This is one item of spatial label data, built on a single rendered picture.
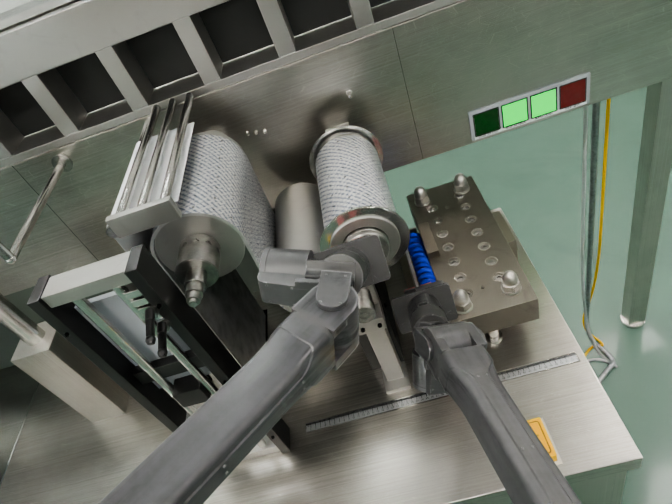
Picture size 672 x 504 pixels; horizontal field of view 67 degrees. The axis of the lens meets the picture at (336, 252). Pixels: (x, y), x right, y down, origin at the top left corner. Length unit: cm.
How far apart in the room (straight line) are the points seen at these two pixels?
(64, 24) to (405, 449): 96
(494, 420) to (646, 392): 149
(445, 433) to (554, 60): 75
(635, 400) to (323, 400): 126
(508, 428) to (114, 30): 88
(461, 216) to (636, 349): 118
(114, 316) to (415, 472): 57
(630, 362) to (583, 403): 113
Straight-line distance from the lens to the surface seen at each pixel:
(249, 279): 134
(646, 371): 214
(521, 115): 117
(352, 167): 89
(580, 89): 120
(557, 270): 240
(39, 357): 121
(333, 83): 104
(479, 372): 68
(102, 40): 105
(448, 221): 115
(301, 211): 98
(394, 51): 103
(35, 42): 109
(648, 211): 179
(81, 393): 130
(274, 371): 51
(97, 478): 130
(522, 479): 60
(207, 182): 85
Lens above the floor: 180
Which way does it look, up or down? 42 degrees down
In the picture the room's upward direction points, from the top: 24 degrees counter-clockwise
